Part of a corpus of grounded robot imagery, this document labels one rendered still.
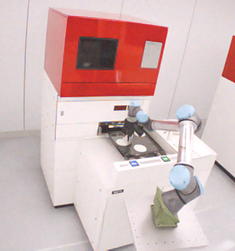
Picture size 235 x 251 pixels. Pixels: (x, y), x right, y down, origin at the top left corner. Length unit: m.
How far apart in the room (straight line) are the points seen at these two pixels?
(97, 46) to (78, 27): 0.20
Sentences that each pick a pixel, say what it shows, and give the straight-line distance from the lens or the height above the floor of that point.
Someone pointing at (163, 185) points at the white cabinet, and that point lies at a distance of 2.03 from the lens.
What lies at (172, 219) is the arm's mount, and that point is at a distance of 1.59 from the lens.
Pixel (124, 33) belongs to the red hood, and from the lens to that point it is 1.97.
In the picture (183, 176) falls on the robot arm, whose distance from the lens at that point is 1.39.
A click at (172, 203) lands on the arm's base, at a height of 0.98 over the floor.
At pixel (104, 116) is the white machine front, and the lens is 2.20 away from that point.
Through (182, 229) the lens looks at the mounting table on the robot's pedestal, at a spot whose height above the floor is 0.82.
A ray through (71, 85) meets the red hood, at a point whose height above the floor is 1.32.
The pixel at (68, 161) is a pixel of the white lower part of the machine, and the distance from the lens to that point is 2.33.
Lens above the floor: 1.97
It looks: 28 degrees down
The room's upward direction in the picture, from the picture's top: 10 degrees clockwise
